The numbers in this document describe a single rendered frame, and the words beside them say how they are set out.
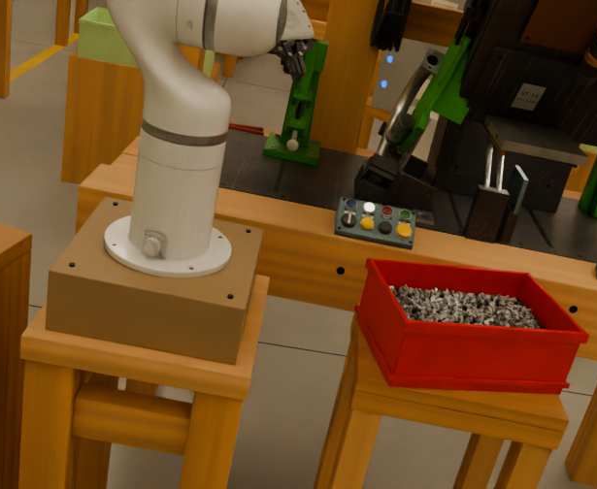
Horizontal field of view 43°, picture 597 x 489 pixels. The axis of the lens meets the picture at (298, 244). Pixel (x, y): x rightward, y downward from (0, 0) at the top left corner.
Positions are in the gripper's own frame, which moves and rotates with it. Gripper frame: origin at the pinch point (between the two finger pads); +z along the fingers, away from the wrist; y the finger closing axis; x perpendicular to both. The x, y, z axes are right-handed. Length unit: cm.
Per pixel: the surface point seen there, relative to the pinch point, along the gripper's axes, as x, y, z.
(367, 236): -2.1, 2.2, 36.4
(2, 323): 30, -60, 32
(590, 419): 61, 99, 92
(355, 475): -2, -15, 76
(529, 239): 0, 42, 43
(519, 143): -21.2, 27.3, 29.1
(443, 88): -8.2, 26.2, 11.1
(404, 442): 92, 52, 83
